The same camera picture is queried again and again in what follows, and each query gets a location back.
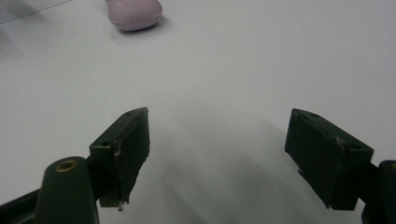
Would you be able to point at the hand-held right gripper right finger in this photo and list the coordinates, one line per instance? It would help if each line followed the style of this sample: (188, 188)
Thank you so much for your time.
(327, 155)

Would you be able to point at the pink soft lump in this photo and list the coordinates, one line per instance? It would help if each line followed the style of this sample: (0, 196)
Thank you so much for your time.
(135, 14)

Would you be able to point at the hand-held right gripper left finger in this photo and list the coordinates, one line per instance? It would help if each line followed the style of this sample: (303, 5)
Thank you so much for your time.
(124, 155)

